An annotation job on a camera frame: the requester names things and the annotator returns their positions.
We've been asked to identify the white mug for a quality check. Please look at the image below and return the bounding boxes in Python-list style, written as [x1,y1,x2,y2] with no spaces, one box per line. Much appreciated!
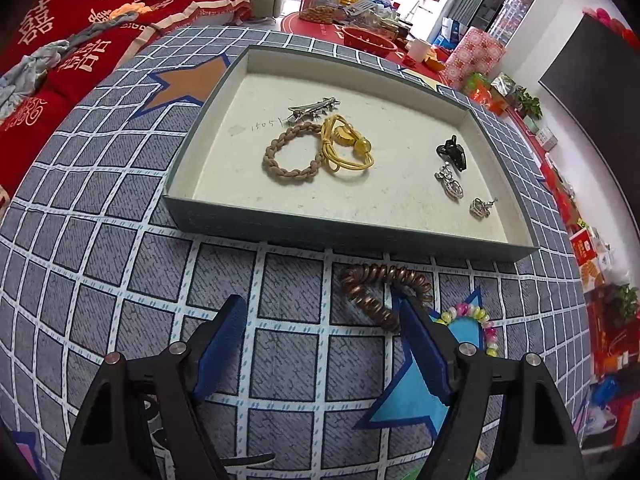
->
[406,37,435,63]

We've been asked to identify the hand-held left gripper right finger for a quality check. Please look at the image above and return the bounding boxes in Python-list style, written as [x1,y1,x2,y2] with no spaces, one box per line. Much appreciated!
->
[397,295,586,480]

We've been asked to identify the single silver earring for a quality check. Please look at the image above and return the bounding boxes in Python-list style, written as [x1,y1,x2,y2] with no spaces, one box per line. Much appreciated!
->
[469,197,497,220]

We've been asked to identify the orange printed carton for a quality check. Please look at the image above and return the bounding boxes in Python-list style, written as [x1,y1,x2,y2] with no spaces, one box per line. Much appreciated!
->
[570,227,613,291]

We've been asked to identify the grey twisted cloth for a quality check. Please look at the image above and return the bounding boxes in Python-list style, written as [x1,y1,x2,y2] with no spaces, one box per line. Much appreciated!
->
[65,2,161,48]

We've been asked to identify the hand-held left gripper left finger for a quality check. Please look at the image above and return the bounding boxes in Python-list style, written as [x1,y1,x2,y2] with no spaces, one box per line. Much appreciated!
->
[60,294,249,480]

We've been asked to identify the shallow grey-green cardboard box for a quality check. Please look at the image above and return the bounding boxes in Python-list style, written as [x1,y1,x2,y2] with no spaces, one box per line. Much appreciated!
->
[162,45,541,263]

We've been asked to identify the black claw hair clip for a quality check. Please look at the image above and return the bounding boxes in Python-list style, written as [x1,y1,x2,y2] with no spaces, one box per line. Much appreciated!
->
[436,135,468,171]

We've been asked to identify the brown spiral hair tie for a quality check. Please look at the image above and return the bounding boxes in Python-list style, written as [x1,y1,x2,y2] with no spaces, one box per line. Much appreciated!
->
[339,264,435,333]

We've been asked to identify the grey checked mat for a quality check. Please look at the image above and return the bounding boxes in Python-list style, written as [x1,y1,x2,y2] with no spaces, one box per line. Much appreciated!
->
[0,25,601,480]

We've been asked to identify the colourful bead bracelet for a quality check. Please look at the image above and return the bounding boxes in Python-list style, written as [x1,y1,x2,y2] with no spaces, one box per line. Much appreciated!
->
[434,301,501,358]

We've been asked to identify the silver metal hair clip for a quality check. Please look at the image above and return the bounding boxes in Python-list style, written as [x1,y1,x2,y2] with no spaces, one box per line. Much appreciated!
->
[284,95,342,126]

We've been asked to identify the orange and green packet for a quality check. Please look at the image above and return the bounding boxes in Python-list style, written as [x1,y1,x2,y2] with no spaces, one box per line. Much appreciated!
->
[465,72,508,116]

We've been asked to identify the clear plastic snack jar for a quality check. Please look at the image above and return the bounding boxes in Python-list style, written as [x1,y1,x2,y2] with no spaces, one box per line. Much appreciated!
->
[299,0,343,23]

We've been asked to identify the red bowl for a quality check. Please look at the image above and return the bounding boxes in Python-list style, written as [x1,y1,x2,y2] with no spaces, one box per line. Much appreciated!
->
[341,25,398,58]

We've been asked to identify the blue and white box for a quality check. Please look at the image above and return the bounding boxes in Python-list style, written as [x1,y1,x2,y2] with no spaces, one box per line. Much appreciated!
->
[435,17,468,46]

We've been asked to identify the row of colourful pompoms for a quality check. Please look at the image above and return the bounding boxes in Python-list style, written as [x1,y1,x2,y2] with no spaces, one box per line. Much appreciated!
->
[582,5,636,46]

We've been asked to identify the red round tablecloth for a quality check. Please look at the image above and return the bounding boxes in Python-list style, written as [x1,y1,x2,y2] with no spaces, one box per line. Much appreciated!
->
[280,10,446,86]

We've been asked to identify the red printed sofa cover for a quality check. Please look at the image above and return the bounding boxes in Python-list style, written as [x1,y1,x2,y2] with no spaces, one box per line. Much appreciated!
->
[0,0,253,201]

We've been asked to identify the potted green plant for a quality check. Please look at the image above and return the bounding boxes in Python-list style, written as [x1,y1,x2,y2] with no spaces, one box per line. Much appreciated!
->
[515,87,543,121]

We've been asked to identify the red patterned gift box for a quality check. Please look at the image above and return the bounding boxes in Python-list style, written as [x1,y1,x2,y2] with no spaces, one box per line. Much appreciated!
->
[442,27,506,88]

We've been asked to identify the yellow hair tie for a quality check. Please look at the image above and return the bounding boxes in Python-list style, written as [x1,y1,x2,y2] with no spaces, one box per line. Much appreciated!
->
[316,115,376,177]

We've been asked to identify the black wall television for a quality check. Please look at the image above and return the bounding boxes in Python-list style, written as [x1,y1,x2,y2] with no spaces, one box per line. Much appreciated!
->
[539,12,640,241]

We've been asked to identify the braided brown hair tie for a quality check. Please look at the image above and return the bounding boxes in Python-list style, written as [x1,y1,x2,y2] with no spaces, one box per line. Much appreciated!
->
[262,124,331,186]

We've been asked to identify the pile of snack packets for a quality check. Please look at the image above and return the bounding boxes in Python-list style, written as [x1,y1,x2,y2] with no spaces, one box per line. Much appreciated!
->
[340,0,406,26]

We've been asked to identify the blue floral blanket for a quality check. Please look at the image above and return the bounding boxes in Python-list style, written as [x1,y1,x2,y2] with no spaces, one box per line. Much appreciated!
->
[0,40,71,121]

